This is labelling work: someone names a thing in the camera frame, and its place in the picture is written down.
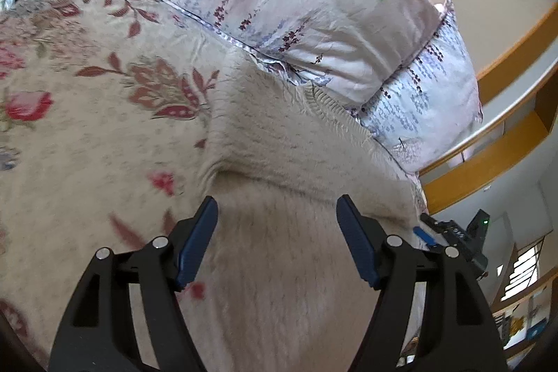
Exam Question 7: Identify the white purple-print pillow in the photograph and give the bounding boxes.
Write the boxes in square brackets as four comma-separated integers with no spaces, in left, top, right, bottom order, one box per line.
[354,0,485,177]

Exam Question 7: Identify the wooden headboard shelf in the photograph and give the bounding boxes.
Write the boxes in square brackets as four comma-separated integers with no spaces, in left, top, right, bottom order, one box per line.
[417,1,558,217]

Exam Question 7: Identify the red floral bedspread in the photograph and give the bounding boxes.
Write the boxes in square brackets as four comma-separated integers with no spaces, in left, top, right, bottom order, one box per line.
[0,0,271,369]

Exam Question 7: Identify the cluttered wooden shelf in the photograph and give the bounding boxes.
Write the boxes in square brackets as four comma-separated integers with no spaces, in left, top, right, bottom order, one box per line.
[492,280,558,360]

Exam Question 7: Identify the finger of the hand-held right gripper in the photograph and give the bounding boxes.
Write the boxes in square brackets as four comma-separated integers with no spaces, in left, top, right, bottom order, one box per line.
[412,212,446,252]

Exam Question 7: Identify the window with grille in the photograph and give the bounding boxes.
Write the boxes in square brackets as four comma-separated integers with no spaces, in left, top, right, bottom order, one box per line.
[492,239,551,304]

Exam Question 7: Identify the cream knit sweater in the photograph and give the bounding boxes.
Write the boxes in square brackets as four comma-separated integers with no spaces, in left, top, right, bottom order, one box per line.
[192,48,431,372]

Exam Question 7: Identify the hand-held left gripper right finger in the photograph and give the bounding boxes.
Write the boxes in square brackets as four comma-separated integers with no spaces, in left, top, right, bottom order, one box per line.
[336,193,509,372]

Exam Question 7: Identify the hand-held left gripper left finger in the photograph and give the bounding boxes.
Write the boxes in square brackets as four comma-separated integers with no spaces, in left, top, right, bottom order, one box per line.
[48,196,219,372]

